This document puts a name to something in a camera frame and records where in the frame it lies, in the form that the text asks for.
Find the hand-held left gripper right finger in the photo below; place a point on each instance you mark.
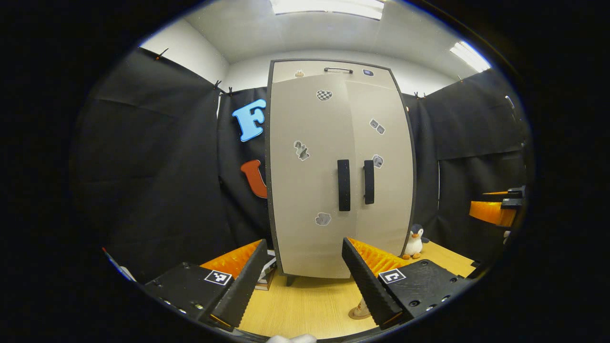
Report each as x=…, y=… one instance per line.
x=364, y=286

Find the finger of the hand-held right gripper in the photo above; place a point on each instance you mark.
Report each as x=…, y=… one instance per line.
x=491, y=213
x=515, y=191

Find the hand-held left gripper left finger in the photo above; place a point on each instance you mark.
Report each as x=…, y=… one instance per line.
x=243, y=286

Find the round brown cork coaster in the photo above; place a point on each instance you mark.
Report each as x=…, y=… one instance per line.
x=355, y=314

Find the light grey cabinet door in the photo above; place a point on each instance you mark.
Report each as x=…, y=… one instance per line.
x=391, y=200
x=305, y=190

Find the grey cabinet with shelves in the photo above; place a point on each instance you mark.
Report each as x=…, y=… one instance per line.
x=267, y=166

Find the brown book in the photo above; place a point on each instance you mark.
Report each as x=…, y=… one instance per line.
x=263, y=285

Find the white book with photo cover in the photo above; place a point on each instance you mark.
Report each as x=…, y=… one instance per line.
x=269, y=263

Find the penguin plush toy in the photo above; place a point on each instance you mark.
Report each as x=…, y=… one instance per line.
x=414, y=245

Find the white marker pen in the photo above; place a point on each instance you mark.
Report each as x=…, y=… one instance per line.
x=125, y=272

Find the small ceiling light panel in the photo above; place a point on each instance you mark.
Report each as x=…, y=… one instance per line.
x=471, y=56

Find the black backdrop cloth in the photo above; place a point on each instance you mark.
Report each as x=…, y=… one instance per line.
x=157, y=166

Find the large ceiling light panel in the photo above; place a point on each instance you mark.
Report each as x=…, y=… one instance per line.
x=329, y=8

